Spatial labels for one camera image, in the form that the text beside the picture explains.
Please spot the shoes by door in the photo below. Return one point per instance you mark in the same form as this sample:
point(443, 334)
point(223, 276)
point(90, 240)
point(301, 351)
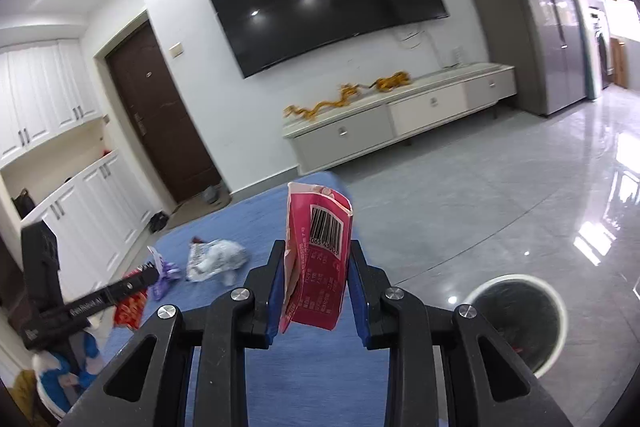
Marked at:
point(158, 222)

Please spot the dark brown door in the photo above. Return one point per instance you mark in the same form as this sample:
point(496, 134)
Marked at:
point(159, 116)

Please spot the golden dragon ornament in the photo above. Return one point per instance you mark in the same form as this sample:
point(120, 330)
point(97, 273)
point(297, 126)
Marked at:
point(348, 93)

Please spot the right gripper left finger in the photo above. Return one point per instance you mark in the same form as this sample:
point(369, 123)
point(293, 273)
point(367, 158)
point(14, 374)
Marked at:
point(189, 364)

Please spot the white shoe cabinet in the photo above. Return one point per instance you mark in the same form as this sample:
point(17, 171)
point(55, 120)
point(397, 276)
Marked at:
point(58, 167)

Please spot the silver foil wrapper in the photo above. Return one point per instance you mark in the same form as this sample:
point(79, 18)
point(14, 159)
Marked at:
point(221, 260)

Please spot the left blue white gloved hand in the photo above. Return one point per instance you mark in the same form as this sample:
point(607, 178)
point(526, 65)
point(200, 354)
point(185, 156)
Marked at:
point(66, 360)

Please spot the white grey TV cabinet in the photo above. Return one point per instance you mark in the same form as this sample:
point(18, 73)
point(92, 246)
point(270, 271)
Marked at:
point(377, 120)

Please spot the red snack wrapper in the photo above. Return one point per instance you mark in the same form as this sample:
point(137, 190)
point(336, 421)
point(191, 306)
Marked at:
point(128, 313)

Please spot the white wall switch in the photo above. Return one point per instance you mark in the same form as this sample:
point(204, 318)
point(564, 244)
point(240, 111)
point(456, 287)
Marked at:
point(176, 50)

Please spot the purple wrapper left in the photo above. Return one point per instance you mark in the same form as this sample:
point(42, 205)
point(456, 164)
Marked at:
point(168, 274)

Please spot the white trash bin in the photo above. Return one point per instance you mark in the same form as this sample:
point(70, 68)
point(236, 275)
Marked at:
point(528, 313)

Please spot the pink red snack bag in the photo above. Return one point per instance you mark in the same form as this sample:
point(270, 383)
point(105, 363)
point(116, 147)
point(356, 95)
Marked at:
point(317, 240)

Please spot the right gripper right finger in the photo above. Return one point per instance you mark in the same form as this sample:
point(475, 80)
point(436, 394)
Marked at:
point(486, 382)

